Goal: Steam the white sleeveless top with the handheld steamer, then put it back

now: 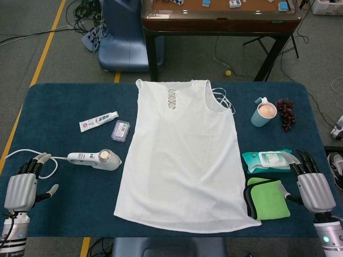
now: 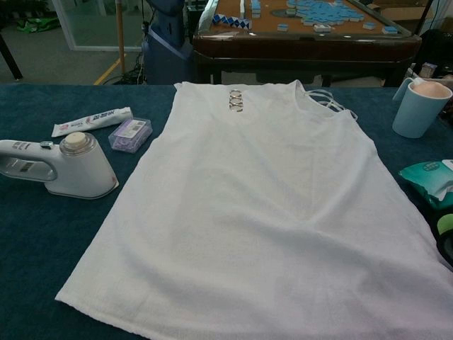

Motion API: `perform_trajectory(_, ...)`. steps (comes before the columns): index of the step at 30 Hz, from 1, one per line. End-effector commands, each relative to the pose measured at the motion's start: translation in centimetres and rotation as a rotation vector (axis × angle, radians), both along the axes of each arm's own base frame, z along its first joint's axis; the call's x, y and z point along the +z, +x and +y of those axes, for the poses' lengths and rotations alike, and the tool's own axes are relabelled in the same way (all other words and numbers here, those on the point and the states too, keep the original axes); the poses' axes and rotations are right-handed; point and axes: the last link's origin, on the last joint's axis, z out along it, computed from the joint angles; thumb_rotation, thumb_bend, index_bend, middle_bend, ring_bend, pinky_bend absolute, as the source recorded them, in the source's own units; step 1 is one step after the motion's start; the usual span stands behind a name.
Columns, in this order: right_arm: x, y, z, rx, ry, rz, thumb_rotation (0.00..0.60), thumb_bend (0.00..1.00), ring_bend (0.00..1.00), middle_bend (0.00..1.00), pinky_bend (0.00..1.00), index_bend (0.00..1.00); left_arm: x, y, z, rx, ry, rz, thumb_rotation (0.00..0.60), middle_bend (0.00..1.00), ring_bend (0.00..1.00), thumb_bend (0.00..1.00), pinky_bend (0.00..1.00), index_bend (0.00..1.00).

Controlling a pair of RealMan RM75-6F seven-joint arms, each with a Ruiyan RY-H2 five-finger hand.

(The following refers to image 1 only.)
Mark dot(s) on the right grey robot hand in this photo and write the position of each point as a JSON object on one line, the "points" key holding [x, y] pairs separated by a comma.
{"points": [[316, 190]]}

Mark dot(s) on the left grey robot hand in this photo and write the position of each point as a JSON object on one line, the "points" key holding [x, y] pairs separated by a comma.
{"points": [[20, 190]]}

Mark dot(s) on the green microfibre cloth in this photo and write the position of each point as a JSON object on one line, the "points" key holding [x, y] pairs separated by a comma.
{"points": [[268, 198]]}

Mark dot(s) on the white toothpaste tube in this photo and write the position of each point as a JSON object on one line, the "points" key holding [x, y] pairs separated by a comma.
{"points": [[97, 121]]}

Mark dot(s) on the grey white sneaker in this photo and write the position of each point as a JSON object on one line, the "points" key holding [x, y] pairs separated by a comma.
{"points": [[336, 166]]}

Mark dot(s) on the dark blue tablecloth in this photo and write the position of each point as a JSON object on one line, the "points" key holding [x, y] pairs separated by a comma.
{"points": [[67, 203]]}

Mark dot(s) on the white device on floor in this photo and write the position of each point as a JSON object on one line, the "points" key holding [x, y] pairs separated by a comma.
{"points": [[337, 129]]}

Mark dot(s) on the teal wet wipes pack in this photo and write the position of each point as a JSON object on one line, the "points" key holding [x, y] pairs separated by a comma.
{"points": [[257, 163]]}

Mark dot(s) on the dark grape bunch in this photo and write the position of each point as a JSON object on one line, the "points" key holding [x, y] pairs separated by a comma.
{"points": [[287, 112]]}

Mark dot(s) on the light blue cup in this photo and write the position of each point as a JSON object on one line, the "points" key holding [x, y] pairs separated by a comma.
{"points": [[261, 117]]}

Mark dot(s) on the clear box of purple picks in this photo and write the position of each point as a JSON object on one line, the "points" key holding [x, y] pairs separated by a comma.
{"points": [[121, 130]]}

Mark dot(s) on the white sleeveless top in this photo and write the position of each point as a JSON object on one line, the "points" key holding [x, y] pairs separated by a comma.
{"points": [[182, 160]]}

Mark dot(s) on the small yellow ball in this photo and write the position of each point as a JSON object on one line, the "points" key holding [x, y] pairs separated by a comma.
{"points": [[228, 73]]}

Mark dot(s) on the white plastic bin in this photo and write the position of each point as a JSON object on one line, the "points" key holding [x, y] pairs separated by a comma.
{"points": [[327, 6]]}

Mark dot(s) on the blue mahjong tile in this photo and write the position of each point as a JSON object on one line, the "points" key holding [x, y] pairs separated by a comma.
{"points": [[282, 6], [205, 2]]}

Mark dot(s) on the brown mahjong table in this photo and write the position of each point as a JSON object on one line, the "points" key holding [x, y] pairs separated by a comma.
{"points": [[219, 24]]}

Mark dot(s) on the face-up mahjong tile pair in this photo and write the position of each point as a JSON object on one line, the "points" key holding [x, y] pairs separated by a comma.
{"points": [[234, 3]]}

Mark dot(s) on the blue white snake puzzle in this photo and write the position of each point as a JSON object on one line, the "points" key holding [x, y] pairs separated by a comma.
{"points": [[174, 1]]}

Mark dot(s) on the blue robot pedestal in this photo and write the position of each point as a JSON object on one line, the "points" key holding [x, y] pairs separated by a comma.
{"points": [[120, 48]]}

